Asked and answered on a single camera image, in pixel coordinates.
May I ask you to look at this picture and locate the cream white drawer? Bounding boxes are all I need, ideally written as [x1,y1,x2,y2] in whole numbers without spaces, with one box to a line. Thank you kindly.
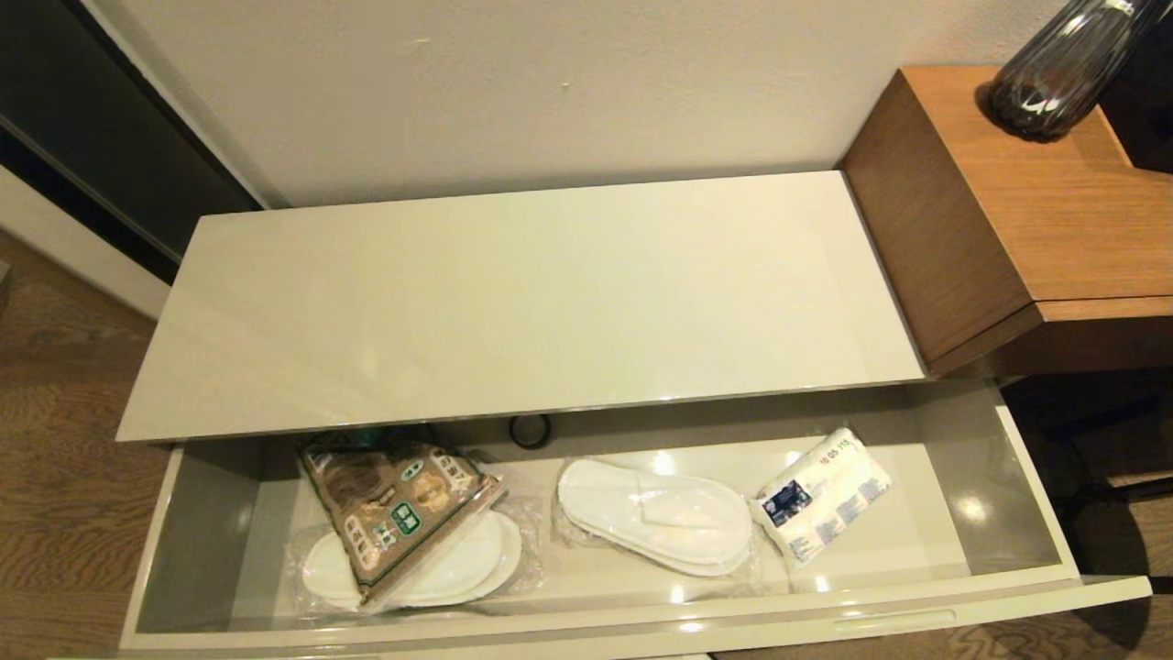
[46,380,1153,660]

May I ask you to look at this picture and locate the dark glass vase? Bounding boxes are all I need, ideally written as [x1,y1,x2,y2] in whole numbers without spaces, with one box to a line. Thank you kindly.
[988,0,1146,141]

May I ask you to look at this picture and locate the white slippers in crinkled wrap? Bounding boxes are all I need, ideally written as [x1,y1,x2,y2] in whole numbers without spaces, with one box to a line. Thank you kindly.
[289,500,548,617]

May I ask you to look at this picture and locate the white tissue pack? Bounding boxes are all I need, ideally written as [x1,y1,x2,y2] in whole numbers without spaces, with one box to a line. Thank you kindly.
[750,427,893,567]

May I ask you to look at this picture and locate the green label snack bag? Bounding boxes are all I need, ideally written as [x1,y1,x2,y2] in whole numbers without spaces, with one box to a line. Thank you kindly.
[298,431,508,611]

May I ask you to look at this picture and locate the white slippers with paper tag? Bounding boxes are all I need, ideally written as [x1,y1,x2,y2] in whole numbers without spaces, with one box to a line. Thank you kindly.
[553,456,757,578]

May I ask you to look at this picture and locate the black box on desk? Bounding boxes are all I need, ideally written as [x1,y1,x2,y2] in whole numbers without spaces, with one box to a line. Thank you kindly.
[1100,0,1173,173]

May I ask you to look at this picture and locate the dark sliding door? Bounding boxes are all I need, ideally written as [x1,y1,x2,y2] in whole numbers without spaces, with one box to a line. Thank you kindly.
[0,0,262,285]

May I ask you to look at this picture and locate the black tape roll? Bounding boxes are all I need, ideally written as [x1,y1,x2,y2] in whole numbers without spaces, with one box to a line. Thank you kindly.
[510,413,554,450]

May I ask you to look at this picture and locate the wooden side cabinet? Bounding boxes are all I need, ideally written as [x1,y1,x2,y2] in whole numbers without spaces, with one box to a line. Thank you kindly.
[840,64,1173,377]

